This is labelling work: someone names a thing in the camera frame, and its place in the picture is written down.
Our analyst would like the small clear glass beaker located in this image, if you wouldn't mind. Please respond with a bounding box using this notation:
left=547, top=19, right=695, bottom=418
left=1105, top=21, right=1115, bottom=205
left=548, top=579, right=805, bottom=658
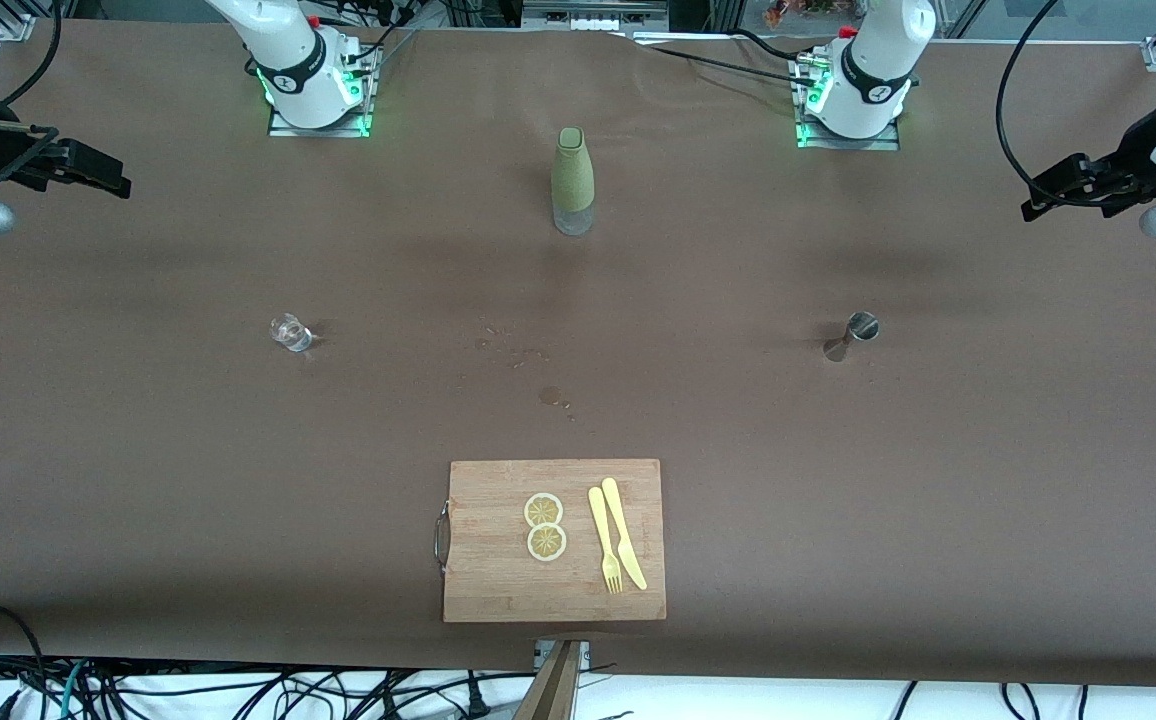
left=270, top=312, right=314, bottom=353

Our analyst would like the steel jigger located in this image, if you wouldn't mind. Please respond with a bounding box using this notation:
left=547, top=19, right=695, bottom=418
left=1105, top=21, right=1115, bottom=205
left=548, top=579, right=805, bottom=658
left=823, top=311, right=881, bottom=362

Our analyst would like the brown table cover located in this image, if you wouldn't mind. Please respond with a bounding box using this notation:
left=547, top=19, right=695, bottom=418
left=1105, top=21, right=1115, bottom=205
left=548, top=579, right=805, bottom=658
left=0, top=20, right=1156, bottom=689

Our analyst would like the green sleeved glass bottle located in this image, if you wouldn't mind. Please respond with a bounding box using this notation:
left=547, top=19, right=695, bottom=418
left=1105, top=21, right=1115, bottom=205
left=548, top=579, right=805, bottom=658
left=551, top=126, right=597, bottom=237

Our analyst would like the white power strip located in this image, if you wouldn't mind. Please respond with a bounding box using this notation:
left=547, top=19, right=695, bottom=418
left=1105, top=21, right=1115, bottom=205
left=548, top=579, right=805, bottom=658
left=523, top=0, right=669, bottom=31

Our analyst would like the yellow plastic knife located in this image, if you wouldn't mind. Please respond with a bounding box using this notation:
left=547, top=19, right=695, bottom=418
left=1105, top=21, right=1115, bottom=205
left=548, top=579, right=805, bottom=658
left=601, top=477, right=648, bottom=591

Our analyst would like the wooden cutting board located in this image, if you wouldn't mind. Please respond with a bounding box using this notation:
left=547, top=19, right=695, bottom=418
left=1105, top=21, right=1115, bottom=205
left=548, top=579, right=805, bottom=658
left=434, top=459, right=667, bottom=623

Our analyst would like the yellow plastic fork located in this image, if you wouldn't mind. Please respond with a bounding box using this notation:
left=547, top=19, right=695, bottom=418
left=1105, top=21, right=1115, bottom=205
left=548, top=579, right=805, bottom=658
left=588, top=486, right=625, bottom=594

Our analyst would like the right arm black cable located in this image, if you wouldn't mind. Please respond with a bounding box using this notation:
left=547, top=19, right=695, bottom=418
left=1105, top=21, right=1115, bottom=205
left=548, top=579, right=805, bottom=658
left=0, top=0, right=64, bottom=216

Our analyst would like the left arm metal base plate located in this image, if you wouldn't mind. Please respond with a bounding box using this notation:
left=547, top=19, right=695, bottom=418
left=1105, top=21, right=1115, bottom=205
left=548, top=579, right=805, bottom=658
left=795, top=55, right=901, bottom=151

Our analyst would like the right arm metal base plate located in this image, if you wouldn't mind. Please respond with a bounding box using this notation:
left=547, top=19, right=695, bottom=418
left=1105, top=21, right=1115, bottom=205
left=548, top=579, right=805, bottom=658
left=268, top=40, right=379, bottom=139

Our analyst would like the black base cable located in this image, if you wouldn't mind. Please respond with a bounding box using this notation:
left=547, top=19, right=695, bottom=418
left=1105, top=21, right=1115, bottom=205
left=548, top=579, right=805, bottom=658
left=628, top=28, right=819, bottom=89

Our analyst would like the teal cable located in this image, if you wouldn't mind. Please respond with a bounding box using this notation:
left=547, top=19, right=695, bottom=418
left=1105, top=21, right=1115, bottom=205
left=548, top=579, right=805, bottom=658
left=60, top=658, right=91, bottom=720

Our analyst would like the wooden camera post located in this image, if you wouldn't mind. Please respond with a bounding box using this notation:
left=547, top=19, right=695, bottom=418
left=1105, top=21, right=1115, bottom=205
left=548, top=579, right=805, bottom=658
left=510, top=640, right=591, bottom=720

